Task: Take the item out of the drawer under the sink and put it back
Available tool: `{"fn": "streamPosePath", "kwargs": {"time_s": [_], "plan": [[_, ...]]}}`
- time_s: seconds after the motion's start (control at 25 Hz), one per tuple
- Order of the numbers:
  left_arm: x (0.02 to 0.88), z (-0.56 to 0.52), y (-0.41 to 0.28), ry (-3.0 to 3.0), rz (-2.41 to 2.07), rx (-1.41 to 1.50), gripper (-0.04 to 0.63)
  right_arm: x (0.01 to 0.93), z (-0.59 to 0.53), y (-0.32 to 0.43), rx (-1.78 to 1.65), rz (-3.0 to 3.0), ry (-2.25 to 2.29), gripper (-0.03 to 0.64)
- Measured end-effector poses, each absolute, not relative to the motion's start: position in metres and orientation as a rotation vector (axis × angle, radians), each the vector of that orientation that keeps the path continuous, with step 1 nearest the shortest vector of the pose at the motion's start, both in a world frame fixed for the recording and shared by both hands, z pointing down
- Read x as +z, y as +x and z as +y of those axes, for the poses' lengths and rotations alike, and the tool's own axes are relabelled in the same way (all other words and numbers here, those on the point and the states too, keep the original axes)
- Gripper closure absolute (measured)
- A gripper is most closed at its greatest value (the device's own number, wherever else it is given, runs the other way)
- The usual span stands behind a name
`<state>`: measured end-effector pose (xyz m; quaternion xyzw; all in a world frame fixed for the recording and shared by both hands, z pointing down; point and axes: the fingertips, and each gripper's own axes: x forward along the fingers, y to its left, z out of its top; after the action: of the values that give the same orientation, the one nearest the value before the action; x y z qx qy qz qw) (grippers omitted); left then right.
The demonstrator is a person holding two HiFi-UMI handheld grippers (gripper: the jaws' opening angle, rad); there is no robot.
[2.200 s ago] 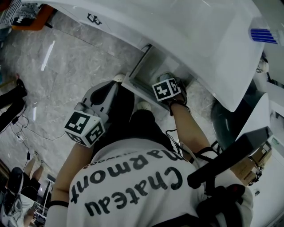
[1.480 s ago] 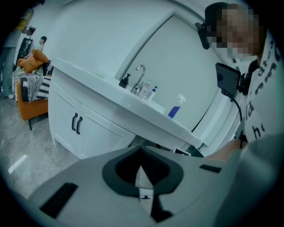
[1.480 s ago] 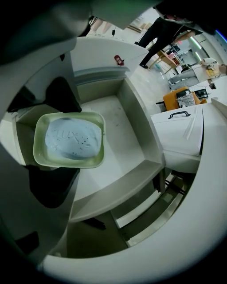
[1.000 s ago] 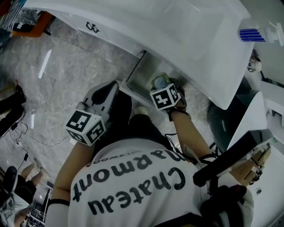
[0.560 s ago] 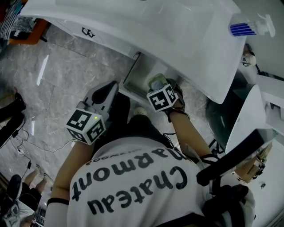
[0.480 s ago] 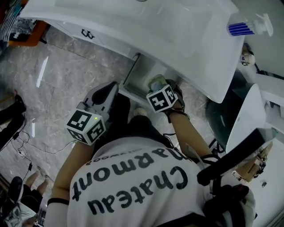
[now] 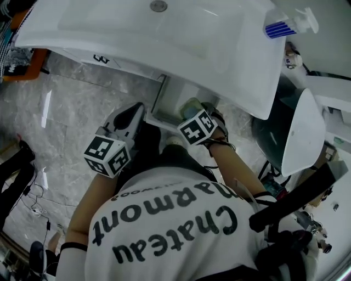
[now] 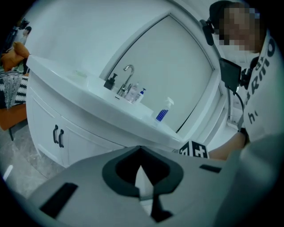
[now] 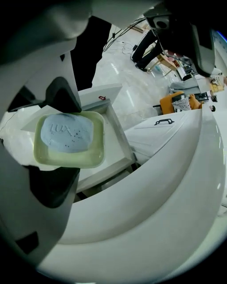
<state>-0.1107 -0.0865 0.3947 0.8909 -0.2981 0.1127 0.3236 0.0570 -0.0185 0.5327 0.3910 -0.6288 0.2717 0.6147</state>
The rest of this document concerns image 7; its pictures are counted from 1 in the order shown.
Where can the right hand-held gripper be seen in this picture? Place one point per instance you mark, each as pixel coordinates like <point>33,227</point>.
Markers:
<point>197,127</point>

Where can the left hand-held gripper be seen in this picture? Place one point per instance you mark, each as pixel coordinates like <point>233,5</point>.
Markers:
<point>100,151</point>

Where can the pale green soap bar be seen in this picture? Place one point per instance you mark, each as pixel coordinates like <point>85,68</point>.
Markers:
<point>190,112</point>

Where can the white drawer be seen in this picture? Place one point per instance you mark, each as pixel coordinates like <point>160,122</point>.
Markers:
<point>170,93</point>

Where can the person's right forearm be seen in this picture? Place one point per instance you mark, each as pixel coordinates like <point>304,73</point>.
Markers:
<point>235,170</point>

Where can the person's left forearm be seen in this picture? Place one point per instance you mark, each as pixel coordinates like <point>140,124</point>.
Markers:
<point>87,208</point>

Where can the person's right white shoe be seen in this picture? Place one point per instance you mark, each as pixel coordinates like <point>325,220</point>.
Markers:
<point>174,140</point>

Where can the person's black shorts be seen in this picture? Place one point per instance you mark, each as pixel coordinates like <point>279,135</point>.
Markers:
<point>175,159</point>

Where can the white vanity cabinet with sink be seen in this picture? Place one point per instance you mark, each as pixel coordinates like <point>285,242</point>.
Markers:
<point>137,49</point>

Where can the white oval bathtub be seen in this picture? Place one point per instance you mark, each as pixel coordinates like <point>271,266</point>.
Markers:
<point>301,131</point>

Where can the orange sofa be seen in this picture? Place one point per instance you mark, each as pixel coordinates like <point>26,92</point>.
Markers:
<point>35,66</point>

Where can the white paper cup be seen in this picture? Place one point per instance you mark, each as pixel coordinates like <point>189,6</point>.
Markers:
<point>293,61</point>

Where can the black small monitor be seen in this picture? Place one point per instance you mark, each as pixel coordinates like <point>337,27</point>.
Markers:
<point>296,197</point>

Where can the metal sink drain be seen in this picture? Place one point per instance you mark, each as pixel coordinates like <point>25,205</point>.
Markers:
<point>158,5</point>

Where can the small white adapter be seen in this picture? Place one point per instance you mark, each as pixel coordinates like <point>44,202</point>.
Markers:
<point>38,211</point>

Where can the black white striped blanket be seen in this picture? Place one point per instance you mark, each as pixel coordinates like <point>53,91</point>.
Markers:
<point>16,63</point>

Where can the black power brick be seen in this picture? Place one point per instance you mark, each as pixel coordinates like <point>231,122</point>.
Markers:
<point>48,225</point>

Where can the blue striped spray bottle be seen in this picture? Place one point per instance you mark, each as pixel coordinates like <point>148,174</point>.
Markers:
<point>279,28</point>

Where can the large brown cardboard box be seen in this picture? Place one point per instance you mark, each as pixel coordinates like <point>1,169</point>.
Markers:
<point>327,155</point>

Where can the white printed t-shirt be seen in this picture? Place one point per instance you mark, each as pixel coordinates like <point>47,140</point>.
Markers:
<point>164,260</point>

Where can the black chest mount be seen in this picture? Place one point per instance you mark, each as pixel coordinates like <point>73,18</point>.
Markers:
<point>282,252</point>

